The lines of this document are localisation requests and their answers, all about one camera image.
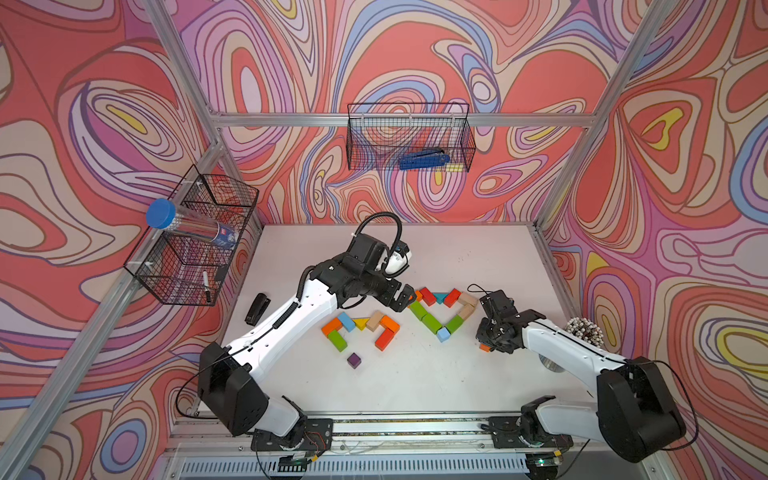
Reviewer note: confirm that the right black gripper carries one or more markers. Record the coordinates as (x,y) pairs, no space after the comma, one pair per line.
(481,335)

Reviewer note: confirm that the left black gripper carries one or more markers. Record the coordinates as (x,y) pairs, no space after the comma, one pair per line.
(402,300)

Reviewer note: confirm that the green block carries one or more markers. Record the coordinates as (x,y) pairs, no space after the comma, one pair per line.
(337,340)
(431,323)
(418,310)
(454,324)

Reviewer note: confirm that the red block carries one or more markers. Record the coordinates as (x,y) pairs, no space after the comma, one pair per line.
(384,339)
(452,298)
(427,296)

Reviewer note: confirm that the yellow triangle block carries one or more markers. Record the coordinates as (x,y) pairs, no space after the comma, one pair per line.
(361,323)

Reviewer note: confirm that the light blue long block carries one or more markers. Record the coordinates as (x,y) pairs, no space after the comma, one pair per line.
(346,321)

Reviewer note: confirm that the light blue cube block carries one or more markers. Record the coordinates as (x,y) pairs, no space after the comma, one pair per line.
(443,334)

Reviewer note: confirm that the green block bottom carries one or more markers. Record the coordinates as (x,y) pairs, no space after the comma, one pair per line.
(337,340)

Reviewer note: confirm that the purple cube block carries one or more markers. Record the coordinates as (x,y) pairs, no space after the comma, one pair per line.
(354,361)

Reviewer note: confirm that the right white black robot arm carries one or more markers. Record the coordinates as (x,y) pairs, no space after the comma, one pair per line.
(633,411)

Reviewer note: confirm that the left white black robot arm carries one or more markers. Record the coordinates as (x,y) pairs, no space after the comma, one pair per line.
(229,376)

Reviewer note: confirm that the cup of pencils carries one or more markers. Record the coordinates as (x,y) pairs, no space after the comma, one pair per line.
(583,329)

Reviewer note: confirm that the black stapler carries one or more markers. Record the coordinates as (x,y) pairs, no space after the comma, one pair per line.
(257,309)

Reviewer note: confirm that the blue black tool in basket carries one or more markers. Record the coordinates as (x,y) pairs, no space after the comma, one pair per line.
(424,159)

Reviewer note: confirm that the white marker in basket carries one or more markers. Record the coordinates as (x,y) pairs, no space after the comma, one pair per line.
(206,285)

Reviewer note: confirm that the clear bottle blue cap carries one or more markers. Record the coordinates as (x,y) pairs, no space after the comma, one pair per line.
(165,215)

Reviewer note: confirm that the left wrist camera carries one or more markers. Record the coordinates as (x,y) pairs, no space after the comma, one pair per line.
(398,260)

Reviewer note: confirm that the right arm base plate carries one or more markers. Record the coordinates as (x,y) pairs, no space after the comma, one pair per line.
(522,431)

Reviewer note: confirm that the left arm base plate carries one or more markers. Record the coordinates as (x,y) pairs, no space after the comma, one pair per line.
(313,435)

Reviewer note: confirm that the back black wire basket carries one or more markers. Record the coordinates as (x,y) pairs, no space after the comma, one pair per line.
(380,133)

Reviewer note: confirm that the black wire basket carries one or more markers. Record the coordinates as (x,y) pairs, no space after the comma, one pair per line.
(170,266)
(380,133)

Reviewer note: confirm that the left black wire basket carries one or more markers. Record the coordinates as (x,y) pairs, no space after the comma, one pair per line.
(170,266)

